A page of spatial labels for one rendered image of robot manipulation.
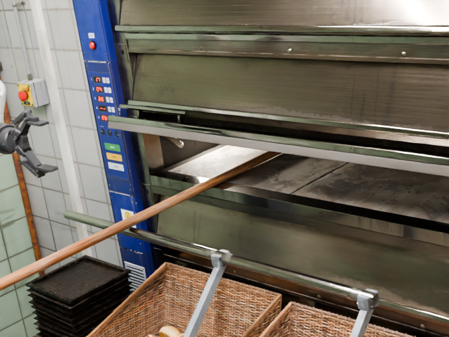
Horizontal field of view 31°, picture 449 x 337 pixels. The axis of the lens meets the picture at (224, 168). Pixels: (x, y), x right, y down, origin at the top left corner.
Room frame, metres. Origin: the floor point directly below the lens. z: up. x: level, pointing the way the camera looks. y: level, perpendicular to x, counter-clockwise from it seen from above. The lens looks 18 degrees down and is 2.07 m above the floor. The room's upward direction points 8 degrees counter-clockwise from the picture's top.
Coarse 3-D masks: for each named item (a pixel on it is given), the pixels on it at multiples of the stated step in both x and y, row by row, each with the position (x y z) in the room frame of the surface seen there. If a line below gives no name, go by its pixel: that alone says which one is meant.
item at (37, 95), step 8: (24, 80) 3.20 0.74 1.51; (40, 80) 3.15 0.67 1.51; (24, 88) 3.15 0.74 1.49; (32, 88) 3.12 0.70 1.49; (40, 88) 3.14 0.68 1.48; (32, 96) 3.12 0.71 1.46; (40, 96) 3.14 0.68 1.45; (24, 104) 3.17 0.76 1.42; (32, 104) 3.12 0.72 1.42; (40, 104) 3.13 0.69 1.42
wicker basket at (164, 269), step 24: (168, 264) 2.70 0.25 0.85; (144, 288) 2.62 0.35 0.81; (168, 288) 2.68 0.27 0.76; (192, 288) 2.60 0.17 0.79; (216, 288) 2.52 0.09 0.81; (240, 288) 2.46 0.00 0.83; (264, 288) 2.40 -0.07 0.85; (120, 312) 2.54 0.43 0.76; (144, 312) 2.62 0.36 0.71; (168, 312) 2.67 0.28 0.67; (192, 312) 2.58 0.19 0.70; (216, 312) 2.50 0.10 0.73; (240, 312) 2.44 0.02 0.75; (264, 312) 2.28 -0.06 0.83; (120, 336) 2.53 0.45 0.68; (144, 336) 2.60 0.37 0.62; (216, 336) 2.48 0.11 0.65
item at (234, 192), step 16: (160, 176) 2.74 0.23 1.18; (176, 176) 2.71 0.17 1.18; (192, 176) 2.68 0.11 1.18; (208, 192) 2.55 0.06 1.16; (224, 192) 2.50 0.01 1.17; (240, 192) 2.45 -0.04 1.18; (256, 192) 2.43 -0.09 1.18; (272, 192) 2.41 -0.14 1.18; (272, 208) 2.35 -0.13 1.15; (288, 208) 2.30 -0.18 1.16; (304, 208) 2.26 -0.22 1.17; (320, 208) 2.22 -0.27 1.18; (336, 208) 2.20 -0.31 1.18; (352, 208) 2.18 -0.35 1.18; (352, 224) 2.13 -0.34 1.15; (368, 224) 2.09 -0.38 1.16; (384, 224) 2.05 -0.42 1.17; (400, 224) 2.02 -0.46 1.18; (416, 224) 2.00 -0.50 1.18; (432, 224) 1.99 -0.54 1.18; (448, 224) 1.97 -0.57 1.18; (432, 240) 1.95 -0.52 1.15; (448, 240) 1.91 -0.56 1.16
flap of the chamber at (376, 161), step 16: (112, 128) 2.65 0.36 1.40; (128, 128) 2.58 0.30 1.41; (144, 128) 2.53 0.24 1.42; (160, 128) 2.47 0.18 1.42; (224, 128) 2.47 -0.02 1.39; (240, 128) 2.48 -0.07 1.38; (224, 144) 2.27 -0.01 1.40; (240, 144) 2.22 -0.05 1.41; (256, 144) 2.18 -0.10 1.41; (272, 144) 2.14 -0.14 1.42; (352, 144) 2.11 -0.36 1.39; (368, 144) 2.12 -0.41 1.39; (352, 160) 1.94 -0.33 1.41; (368, 160) 1.91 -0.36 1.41; (384, 160) 1.87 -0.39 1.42; (400, 160) 1.84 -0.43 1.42; (448, 176) 1.74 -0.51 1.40
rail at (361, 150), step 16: (176, 128) 2.42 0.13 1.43; (192, 128) 2.37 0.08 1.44; (208, 128) 2.32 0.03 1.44; (288, 144) 2.10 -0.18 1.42; (304, 144) 2.06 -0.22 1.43; (320, 144) 2.02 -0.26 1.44; (336, 144) 1.98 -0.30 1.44; (416, 160) 1.81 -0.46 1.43; (432, 160) 1.78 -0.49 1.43; (448, 160) 1.75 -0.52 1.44
